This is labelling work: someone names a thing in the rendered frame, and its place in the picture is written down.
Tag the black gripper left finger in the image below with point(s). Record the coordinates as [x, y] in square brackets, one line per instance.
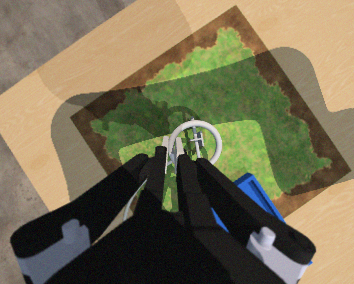
[46, 244]

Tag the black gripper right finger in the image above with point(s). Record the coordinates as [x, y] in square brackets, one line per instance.
[282, 248]

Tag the green grass patch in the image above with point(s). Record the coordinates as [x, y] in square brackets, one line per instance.
[222, 74]

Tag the white ring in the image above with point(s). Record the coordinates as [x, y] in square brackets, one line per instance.
[196, 123]

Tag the blue tray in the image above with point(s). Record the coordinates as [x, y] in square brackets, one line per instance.
[254, 190]

